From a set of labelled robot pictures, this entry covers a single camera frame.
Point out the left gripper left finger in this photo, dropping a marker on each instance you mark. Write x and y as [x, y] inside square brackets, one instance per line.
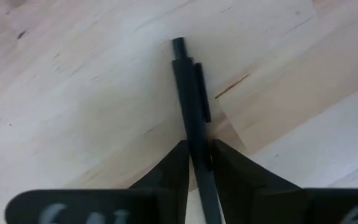
[166, 174]

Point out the black pen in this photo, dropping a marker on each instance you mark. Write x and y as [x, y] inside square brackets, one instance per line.
[191, 93]

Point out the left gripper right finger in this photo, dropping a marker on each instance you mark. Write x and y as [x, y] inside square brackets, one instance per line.
[244, 180]

